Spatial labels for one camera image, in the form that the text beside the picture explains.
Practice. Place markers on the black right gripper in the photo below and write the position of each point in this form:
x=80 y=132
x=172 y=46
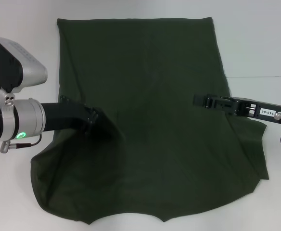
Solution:
x=258 y=111

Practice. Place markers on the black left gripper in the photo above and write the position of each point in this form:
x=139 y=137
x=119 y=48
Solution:
x=63 y=115

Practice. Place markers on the dark green shirt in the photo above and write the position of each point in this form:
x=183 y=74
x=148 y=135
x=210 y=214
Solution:
x=155 y=108

